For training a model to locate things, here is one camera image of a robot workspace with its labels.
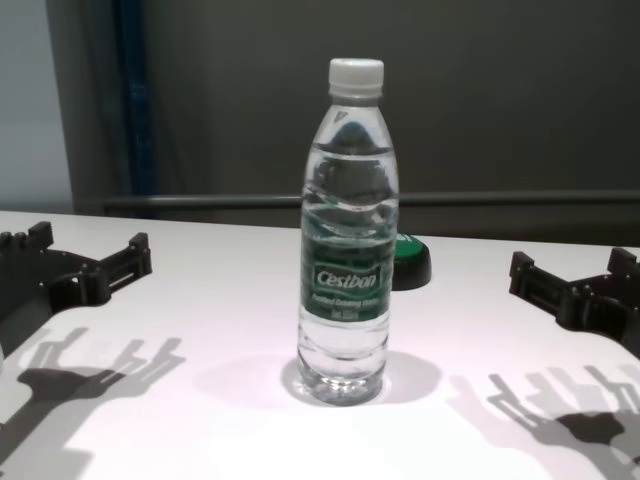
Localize blue vertical post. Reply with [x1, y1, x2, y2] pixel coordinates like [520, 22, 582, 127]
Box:
[122, 0, 154, 199]

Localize grey horizontal rail bar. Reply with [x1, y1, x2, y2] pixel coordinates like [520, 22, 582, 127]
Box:
[102, 192, 640, 214]

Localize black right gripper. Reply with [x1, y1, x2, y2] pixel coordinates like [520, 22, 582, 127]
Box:
[508, 246, 640, 359]

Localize clear water bottle green label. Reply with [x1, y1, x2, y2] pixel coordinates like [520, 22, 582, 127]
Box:
[295, 57, 401, 406]

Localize green YES button black base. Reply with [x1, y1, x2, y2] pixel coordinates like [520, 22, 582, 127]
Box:
[392, 233, 433, 292]

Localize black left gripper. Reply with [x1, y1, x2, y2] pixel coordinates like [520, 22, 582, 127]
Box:
[0, 221, 154, 329]

